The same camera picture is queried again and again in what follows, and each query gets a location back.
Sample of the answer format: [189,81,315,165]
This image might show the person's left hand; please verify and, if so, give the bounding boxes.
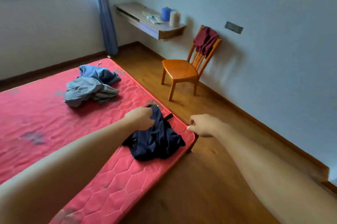
[124,106,156,131]

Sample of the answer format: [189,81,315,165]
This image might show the light blue jeans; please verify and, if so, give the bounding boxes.
[78,62,121,86]

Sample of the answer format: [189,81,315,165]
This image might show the dark navy jacket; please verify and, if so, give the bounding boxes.
[122,104,186,162]

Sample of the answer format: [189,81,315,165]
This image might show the grey trousers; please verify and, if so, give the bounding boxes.
[64,77,120,108]

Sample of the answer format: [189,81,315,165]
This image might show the blue container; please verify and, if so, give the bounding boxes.
[161,6,172,22]

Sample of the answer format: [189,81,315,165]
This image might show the wooden wall-mounted desk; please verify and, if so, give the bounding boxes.
[114,2,187,42]

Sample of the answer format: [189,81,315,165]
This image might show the white cylindrical jar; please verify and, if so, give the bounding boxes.
[169,10,181,28]

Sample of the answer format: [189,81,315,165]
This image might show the papers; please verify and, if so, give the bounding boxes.
[143,11,164,25]

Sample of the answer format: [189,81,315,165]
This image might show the person's right forearm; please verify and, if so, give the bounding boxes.
[214,124,337,224]

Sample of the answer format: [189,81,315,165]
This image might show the person's right hand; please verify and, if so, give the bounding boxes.
[186,114,226,138]

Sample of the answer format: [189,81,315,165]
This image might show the dark red shirt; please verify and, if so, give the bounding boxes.
[193,26,220,58]

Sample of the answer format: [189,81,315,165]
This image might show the grey wall socket panel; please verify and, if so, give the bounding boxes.
[224,21,244,35]

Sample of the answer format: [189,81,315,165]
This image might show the person's left forearm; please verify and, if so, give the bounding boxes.
[0,118,135,224]

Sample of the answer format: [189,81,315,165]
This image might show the orange wooden chair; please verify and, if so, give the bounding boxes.
[161,25,222,102]

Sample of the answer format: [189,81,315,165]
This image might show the red quilted mattress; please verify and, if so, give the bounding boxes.
[0,58,196,224]

